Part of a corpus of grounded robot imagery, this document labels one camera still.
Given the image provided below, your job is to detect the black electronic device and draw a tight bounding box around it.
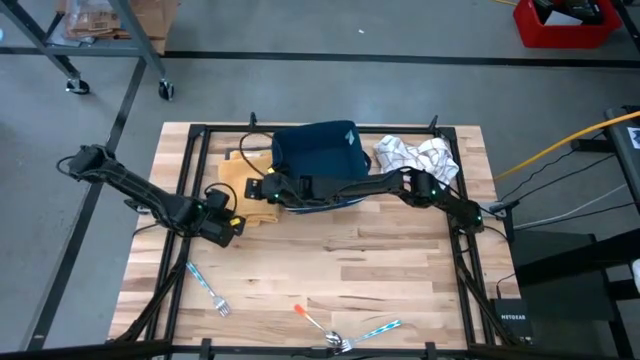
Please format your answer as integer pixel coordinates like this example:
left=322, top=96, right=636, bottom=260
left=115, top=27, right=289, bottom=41
left=564, top=0, right=604, bottom=24

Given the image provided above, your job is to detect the black right camera cable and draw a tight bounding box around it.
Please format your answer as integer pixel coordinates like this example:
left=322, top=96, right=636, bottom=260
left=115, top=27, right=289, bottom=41
left=238, top=131, right=276, bottom=177

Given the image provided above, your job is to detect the grey metal wheeled cart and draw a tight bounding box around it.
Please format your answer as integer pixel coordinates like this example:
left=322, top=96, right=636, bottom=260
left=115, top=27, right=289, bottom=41
left=0, top=0, right=176, bottom=102

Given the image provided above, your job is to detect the black floor cable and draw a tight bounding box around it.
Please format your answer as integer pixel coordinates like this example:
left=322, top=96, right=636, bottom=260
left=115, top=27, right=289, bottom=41
left=499, top=152, right=621, bottom=201

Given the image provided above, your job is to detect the white checked towel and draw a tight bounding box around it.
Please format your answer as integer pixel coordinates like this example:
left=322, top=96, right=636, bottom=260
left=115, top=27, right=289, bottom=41
left=372, top=134, right=460, bottom=187

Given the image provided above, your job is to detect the black Netgear router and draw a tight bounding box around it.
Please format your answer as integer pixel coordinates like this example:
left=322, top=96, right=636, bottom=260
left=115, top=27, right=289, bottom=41
left=489, top=298, right=534, bottom=344

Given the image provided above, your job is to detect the black left camera cable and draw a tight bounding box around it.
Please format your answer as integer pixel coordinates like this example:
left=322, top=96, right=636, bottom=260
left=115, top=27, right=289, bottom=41
left=203, top=182, right=239, bottom=214

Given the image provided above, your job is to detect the black metal table frame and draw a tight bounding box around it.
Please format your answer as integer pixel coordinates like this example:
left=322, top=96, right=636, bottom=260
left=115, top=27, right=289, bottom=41
left=107, top=112, right=521, bottom=360

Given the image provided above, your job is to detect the grey floor cable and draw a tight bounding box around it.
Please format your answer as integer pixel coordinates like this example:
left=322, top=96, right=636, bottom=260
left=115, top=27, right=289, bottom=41
left=512, top=183, right=630, bottom=230

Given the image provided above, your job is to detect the yellow cable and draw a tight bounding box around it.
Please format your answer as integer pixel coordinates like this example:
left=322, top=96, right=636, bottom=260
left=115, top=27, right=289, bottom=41
left=493, top=109, right=640, bottom=184

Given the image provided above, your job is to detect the black camera cable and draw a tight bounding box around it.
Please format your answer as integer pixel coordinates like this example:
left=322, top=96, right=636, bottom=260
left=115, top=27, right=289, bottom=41
left=238, top=131, right=276, bottom=177
left=203, top=182, right=239, bottom=214

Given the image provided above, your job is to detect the orange-handled metal spoon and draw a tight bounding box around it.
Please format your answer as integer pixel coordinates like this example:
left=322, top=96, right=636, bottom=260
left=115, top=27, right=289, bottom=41
left=293, top=303, right=344, bottom=349

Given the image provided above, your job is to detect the red plastic bin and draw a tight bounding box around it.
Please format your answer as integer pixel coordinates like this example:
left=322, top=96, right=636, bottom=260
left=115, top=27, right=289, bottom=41
left=512, top=0, right=624, bottom=50

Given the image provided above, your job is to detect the plastic-wrapped cardboard package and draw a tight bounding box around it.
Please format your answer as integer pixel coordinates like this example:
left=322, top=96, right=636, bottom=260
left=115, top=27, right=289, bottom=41
left=62, top=0, right=124, bottom=41

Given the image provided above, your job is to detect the black metal stand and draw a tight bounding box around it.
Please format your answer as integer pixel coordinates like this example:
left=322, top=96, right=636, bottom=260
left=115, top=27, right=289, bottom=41
left=509, top=227, right=640, bottom=360

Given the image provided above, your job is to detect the brown cardboard box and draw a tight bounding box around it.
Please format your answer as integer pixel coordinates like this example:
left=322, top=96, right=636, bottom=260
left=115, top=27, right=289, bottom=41
left=119, top=0, right=182, bottom=56

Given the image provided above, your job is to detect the blue striped handle fork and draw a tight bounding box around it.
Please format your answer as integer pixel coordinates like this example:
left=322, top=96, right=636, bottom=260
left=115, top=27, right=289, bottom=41
left=185, top=260, right=232, bottom=319
left=331, top=319, right=403, bottom=354

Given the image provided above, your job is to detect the yellow towel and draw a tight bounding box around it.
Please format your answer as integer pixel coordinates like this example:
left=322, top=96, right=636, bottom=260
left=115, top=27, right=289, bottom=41
left=218, top=149, right=281, bottom=229

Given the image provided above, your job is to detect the navy fabric basket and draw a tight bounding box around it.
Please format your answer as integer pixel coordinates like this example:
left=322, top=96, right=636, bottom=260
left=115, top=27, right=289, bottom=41
left=270, top=119, right=372, bottom=215

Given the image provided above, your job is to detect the dark side desk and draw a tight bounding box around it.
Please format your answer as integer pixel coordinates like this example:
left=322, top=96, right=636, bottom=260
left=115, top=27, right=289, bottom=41
left=602, top=104, right=640, bottom=216

